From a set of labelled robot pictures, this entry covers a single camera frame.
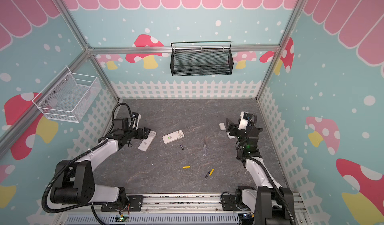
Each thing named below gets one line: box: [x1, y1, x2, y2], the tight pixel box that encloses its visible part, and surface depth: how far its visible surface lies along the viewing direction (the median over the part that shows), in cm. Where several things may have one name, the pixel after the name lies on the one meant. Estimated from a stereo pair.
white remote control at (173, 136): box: [162, 129, 185, 144], surface depth 99 cm
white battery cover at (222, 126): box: [219, 122, 226, 131], surface depth 106 cm
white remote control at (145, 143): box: [138, 130, 157, 152], surface depth 96 cm
